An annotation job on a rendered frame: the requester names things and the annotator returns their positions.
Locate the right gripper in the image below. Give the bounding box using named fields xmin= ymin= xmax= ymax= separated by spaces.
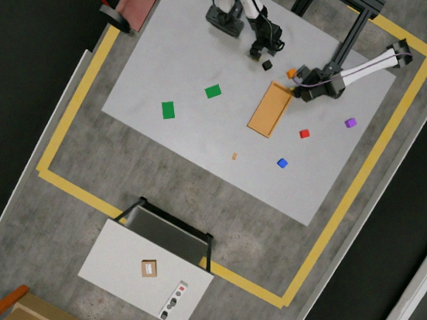
xmin=250 ymin=36 xmax=268 ymax=62

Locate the red block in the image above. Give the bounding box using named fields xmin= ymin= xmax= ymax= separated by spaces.
xmin=299 ymin=130 xmax=310 ymax=138

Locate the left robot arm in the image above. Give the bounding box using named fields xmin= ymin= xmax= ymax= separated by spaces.
xmin=296 ymin=39 xmax=413 ymax=101

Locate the wooden tray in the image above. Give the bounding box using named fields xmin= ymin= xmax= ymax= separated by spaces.
xmin=247 ymin=80 xmax=294 ymax=138

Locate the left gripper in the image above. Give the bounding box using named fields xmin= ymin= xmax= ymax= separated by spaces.
xmin=289 ymin=69 xmax=321 ymax=97

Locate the blue block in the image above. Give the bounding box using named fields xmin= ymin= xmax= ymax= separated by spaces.
xmin=277 ymin=158 xmax=288 ymax=168

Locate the green flat panel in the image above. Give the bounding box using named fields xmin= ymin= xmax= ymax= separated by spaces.
xmin=162 ymin=101 xmax=175 ymax=119

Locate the green flat card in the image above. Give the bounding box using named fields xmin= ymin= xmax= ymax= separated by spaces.
xmin=204 ymin=84 xmax=222 ymax=99

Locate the orange block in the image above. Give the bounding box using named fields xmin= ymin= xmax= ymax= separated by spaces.
xmin=286 ymin=68 xmax=296 ymax=80

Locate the purple block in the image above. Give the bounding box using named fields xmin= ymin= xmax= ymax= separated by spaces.
xmin=345 ymin=118 xmax=357 ymax=128

